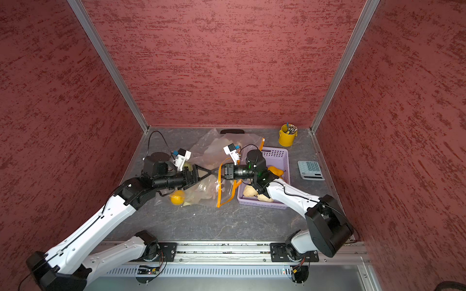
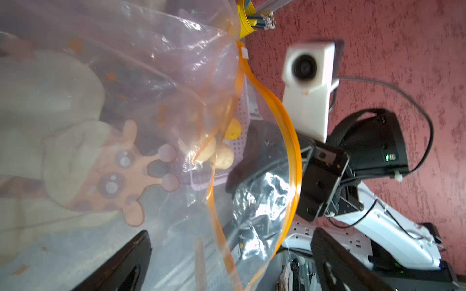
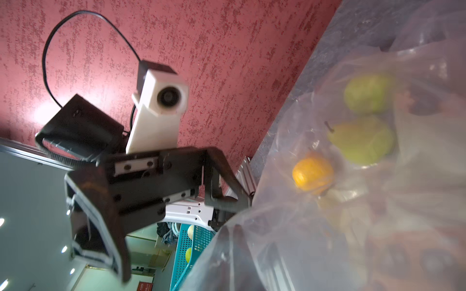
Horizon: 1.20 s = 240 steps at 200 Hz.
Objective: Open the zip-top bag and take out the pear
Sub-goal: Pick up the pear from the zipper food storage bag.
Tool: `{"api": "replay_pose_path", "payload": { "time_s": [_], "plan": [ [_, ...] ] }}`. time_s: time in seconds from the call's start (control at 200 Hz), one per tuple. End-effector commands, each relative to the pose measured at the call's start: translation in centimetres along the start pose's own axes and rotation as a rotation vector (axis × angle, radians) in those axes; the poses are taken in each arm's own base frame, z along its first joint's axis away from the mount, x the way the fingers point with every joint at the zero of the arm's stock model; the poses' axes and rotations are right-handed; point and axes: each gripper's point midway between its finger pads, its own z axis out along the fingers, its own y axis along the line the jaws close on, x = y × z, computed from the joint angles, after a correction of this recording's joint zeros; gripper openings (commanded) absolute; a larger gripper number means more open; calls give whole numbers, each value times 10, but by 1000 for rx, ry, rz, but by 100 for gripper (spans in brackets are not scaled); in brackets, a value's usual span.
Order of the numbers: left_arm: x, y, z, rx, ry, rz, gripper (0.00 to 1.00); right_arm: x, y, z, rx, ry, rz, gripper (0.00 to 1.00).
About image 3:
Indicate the green pear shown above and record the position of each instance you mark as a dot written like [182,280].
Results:
[368,94]

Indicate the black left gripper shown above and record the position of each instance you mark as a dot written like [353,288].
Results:
[107,189]

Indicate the teal plastic crate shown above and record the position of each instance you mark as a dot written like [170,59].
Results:
[192,241]

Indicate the orange fruit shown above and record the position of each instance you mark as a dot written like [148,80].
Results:
[313,174]

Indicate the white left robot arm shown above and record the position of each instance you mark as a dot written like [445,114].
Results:
[188,211]

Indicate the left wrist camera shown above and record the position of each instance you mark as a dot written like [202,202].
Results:
[160,101]

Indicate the clear bag with green fruit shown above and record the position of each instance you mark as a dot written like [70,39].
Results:
[398,225]

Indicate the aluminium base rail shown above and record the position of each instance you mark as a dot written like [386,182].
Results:
[246,178]

